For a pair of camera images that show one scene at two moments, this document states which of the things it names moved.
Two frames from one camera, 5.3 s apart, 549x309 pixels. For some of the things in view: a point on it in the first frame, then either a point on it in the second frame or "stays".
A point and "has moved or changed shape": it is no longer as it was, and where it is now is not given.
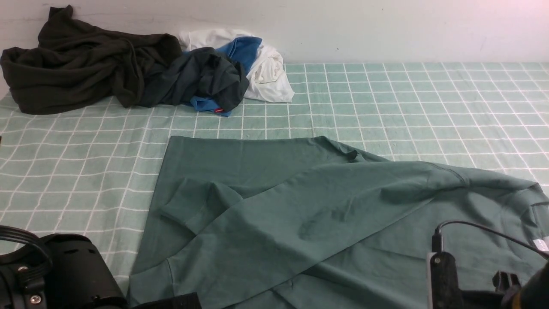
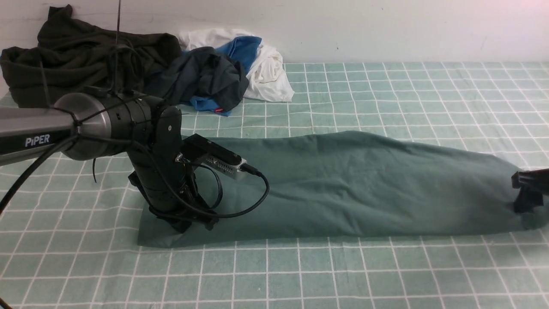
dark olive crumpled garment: x=75 y=65 stays
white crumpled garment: x=267 y=81 stays
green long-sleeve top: x=255 y=222 has moved or changed shape
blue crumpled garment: x=243 y=50 stays
